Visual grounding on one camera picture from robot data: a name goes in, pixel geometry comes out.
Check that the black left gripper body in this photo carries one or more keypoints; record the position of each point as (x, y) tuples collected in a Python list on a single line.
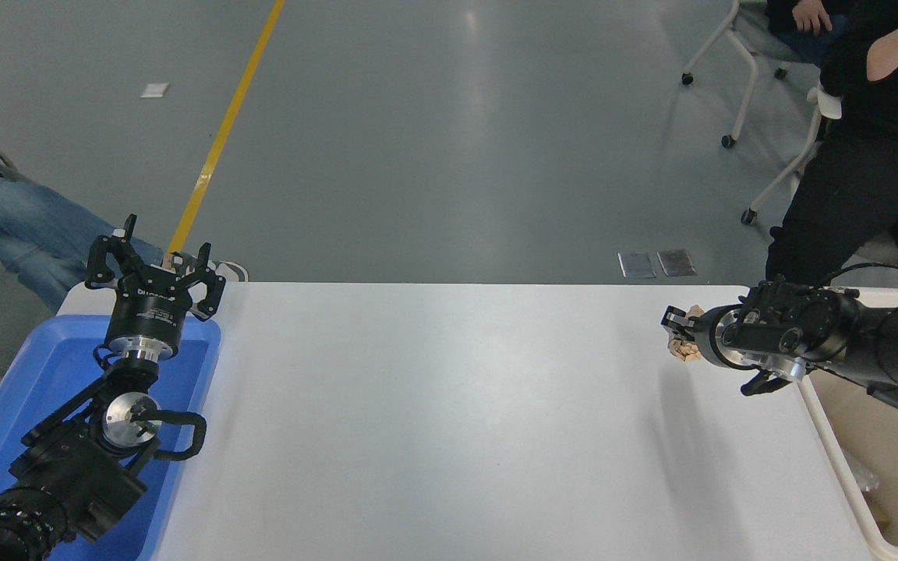
[(146, 312)]

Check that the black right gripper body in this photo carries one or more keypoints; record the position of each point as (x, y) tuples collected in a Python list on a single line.
[(702, 339)]

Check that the tan paper ball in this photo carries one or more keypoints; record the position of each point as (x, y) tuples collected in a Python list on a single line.
[(683, 351)]

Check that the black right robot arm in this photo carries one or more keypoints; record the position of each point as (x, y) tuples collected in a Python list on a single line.
[(839, 335)]

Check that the person's hand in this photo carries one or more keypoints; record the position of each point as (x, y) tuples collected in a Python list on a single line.
[(814, 15)]

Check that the silver metal floor plate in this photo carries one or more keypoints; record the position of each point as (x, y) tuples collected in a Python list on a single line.
[(677, 262), (638, 265)]

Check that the person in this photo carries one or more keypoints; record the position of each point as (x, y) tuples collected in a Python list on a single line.
[(870, 156), (807, 45), (20, 234)]

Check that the blue plastic tray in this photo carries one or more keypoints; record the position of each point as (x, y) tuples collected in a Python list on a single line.
[(36, 374)]

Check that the white paper scrap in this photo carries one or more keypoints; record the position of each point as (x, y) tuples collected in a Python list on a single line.
[(155, 91)]

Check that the crumpled clear wrapper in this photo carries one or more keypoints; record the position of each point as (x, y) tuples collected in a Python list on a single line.
[(867, 479)]

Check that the white frame wheeled chair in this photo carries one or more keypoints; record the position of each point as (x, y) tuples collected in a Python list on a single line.
[(796, 160), (749, 62)]

